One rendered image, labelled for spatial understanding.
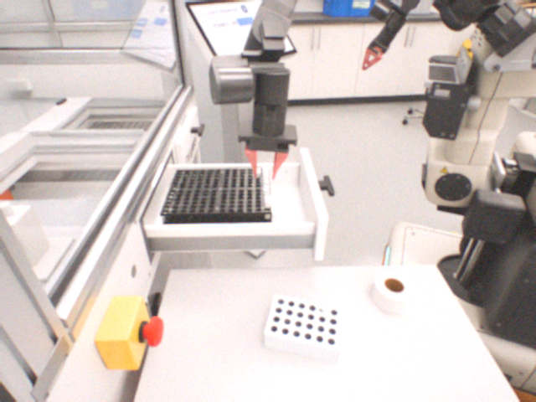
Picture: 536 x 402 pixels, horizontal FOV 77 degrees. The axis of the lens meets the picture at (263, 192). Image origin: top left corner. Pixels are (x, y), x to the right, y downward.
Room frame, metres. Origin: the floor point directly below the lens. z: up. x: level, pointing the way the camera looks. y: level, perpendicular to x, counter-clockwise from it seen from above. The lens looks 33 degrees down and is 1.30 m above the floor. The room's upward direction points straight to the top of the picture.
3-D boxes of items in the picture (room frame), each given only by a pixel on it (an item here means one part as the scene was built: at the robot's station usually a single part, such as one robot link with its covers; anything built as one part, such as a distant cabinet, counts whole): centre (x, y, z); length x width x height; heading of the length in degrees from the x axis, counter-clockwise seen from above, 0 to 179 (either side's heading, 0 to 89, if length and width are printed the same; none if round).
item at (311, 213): (0.62, -0.11, 0.87); 0.29 x 0.02 x 0.11; 1
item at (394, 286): (0.43, -0.25, 0.78); 0.07 x 0.07 x 0.04
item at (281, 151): (0.56, -0.01, 1.01); 0.07 x 0.07 x 0.09; 89
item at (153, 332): (0.29, 0.16, 0.88); 0.04 x 0.03 x 0.04; 1
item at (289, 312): (0.36, -0.07, 0.78); 0.12 x 0.08 x 0.04; 76
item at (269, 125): (0.56, -0.01, 1.08); 0.10 x 0.07 x 0.07; 89
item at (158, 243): (0.62, 0.10, 0.86); 0.40 x 0.26 x 0.06; 91
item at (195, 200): (0.62, 0.10, 0.87); 0.22 x 0.18 x 0.06; 91
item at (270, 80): (0.55, -0.01, 1.14); 0.07 x 0.06 x 0.07; 109
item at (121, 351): (0.29, 0.19, 0.88); 0.07 x 0.05 x 0.07; 1
